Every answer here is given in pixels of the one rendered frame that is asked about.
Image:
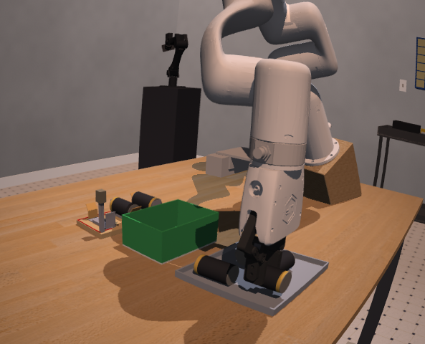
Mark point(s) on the green open-top box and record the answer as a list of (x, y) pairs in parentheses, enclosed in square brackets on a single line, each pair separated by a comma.
[(169, 230)]

